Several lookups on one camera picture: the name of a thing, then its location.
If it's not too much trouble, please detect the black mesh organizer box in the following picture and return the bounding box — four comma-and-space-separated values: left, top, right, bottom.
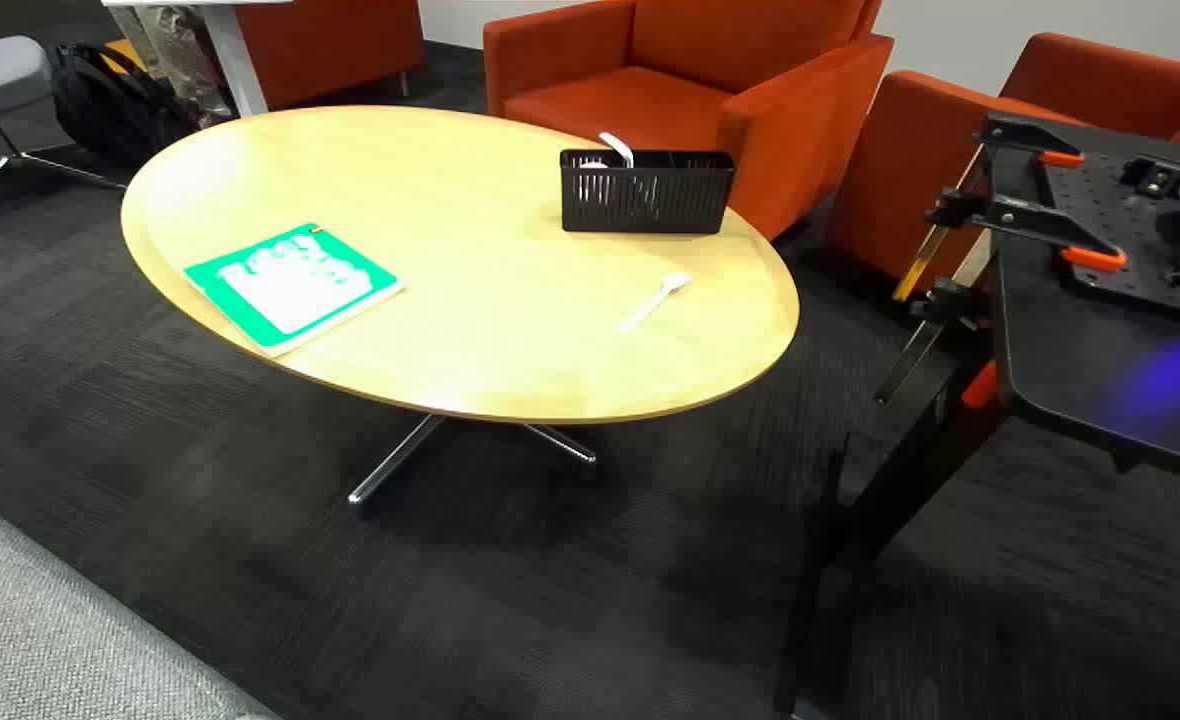
560, 149, 736, 234

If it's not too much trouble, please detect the oval wooden coffee table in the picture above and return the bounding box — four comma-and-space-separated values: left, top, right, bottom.
118, 103, 801, 498

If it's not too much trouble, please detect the white utensil in organizer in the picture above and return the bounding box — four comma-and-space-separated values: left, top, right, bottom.
597, 131, 635, 167

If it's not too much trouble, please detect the green and white paper sheet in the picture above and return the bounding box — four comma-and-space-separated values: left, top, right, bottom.
185, 223, 398, 353

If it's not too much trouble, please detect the orange armchair centre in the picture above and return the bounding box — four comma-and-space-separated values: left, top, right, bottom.
485, 0, 892, 238

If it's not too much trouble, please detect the orange armchair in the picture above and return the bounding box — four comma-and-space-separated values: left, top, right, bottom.
829, 33, 1180, 279
485, 0, 892, 238
236, 0, 422, 106

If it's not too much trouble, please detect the black orange clamp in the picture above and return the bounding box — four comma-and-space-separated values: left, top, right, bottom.
914, 191, 1128, 276

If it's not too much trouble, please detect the orange armchair right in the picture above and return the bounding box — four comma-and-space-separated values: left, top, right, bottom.
829, 33, 1180, 279

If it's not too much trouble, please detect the orange armchair left back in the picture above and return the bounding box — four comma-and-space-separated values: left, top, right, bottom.
236, 0, 422, 106

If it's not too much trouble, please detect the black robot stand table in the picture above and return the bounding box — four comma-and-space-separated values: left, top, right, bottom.
775, 120, 1180, 720

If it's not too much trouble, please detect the black backpack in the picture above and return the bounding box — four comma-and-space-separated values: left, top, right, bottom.
52, 43, 197, 167

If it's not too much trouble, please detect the grey chair with metal legs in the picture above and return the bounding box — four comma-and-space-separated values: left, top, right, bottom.
0, 35, 112, 188

